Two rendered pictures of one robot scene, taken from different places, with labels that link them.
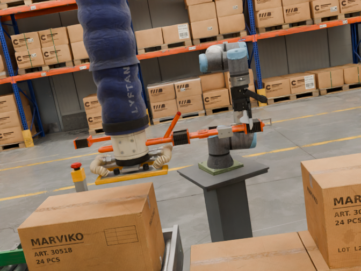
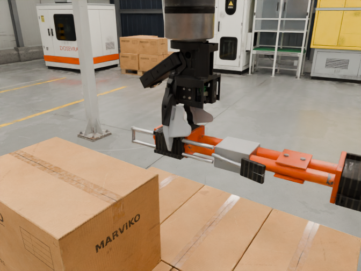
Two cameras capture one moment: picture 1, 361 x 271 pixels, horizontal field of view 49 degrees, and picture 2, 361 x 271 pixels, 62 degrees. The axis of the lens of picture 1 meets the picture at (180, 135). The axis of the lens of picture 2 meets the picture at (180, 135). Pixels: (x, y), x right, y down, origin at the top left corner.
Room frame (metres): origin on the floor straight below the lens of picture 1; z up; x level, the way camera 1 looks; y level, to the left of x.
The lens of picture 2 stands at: (2.38, -0.05, 1.46)
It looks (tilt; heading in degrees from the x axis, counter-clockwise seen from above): 22 degrees down; 209
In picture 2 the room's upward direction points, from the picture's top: straight up
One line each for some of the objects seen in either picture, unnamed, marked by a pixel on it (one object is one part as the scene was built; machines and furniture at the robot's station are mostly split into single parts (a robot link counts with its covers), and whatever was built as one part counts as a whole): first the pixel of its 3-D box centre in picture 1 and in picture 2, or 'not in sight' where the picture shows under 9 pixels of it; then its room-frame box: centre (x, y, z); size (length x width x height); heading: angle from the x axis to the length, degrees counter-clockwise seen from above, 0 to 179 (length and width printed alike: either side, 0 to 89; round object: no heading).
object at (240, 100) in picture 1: (240, 98); (192, 73); (1.87, -0.31, 1.36); 0.09 x 0.08 x 0.12; 86
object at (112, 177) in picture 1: (131, 171); not in sight; (1.80, 0.26, 1.11); 0.34 x 0.10 x 0.05; 87
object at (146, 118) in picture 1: (125, 122); not in sight; (1.89, 0.25, 1.33); 0.23 x 0.23 x 0.04
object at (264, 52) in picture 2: not in sight; (276, 62); (-5.57, -1.68, 0.32); 1.25 x 0.52 x 0.63; 91
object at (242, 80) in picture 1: (240, 80); (190, 28); (1.87, -0.32, 1.44); 0.10 x 0.09 x 0.05; 176
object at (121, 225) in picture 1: (98, 238); not in sight; (1.91, 0.51, 0.75); 0.60 x 0.40 x 0.40; 85
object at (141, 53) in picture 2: not in sight; (149, 55); (-4.23, -4.67, 0.45); 1.21 x 1.03 x 0.91; 91
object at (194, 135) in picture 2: (252, 126); (179, 137); (1.86, -0.35, 1.21); 0.08 x 0.07 x 0.05; 87
